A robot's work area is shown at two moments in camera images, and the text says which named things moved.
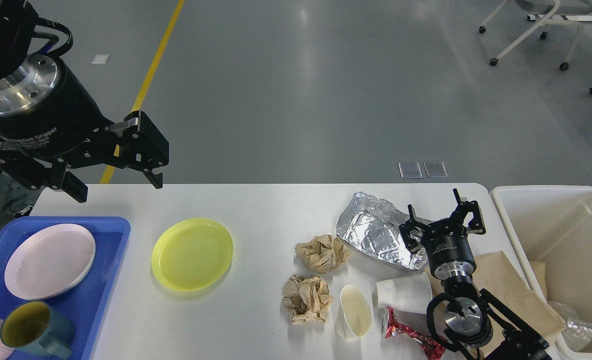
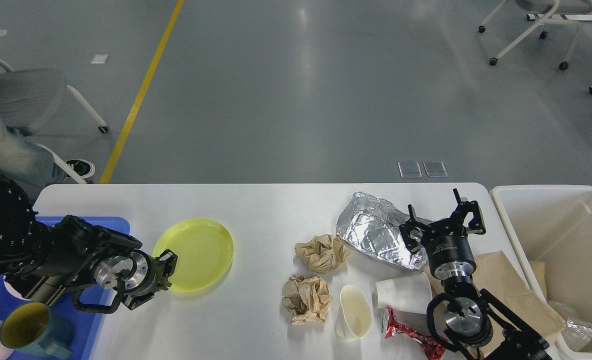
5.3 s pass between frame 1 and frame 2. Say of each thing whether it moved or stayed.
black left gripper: moved
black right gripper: stayed
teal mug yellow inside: stayed
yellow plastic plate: stayed
